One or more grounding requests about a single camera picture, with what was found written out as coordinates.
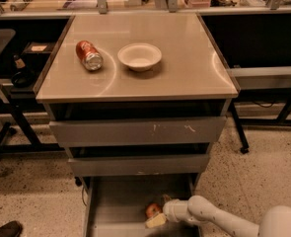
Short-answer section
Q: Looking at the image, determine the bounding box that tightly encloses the red apple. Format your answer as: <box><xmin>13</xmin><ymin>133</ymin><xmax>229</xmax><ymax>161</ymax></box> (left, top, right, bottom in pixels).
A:
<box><xmin>145</xmin><ymin>202</ymin><xmax>162</xmax><ymax>218</ymax></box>

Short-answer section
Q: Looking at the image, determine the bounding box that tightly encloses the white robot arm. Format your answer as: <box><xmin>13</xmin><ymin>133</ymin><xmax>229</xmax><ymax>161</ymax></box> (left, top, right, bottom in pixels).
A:
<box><xmin>145</xmin><ymin>195</ymin><xmax>291</xmax><ymax>237</ymax></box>

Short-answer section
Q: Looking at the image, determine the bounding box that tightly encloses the grey middle drawer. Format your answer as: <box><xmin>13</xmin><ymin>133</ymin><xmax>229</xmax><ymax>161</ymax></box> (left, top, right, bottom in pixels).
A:
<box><xmin>68</xmin><ymin>154</ymin><xmax>209</xmax><ymax>177</ymax></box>

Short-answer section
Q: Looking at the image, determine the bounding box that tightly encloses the grey open bottom drawer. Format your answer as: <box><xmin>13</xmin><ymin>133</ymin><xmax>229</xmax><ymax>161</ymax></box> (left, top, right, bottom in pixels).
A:
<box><xmin>83</xmin><ymin>174</ymin><xmax>202</xmax><ymax>237</ymax></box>

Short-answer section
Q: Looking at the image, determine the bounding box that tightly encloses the grey top drawer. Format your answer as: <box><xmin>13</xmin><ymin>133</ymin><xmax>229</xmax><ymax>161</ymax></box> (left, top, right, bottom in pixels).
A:
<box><xmin>49</xmin><ymin>117</ymin><xmax>226</xmax><ymax>147</ymax></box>

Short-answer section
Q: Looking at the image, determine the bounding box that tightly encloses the grey drawer cabinet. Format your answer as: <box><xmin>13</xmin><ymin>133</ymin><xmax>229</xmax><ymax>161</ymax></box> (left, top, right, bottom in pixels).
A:
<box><xmin>36</xmin><ymin>13</ymin><xmax>238</xmax><ymax>237</ymax></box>

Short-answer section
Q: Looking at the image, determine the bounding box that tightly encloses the black table leg with caster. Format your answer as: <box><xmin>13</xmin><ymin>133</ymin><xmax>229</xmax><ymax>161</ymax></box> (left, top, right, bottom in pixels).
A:
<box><xmin>229</xmin><ymin>103</ymin><xmax>249</xmax><ymax>154</ymax></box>

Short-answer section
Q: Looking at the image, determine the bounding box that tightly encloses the white paper bowl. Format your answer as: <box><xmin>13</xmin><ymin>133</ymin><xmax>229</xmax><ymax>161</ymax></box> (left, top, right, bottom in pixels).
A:
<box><xmin>117</xmin><ymin>42</ymin><xmax>162</xmax><ymax>72</ymax></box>

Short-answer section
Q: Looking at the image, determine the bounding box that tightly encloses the black shoe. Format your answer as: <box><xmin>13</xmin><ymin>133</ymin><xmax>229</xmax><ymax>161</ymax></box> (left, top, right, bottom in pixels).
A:
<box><xmin>0</xmin><ymin>221</ymin><xmax>23</xmax><ymax>237</ymax></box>

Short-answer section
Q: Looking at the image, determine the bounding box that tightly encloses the red soda can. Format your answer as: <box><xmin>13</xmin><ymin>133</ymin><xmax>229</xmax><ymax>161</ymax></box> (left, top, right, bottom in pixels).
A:
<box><xmin>76</xmin><ymin>40</ymin><xmax>104</xmax><ymax>71</ymax></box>

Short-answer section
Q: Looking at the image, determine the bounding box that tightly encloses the black power strip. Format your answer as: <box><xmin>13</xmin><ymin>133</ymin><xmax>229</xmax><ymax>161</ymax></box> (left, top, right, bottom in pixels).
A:
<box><xmin>10</xmin><ymin>0</ymin><xmax>34</xmax><ymax>11</ymax></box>

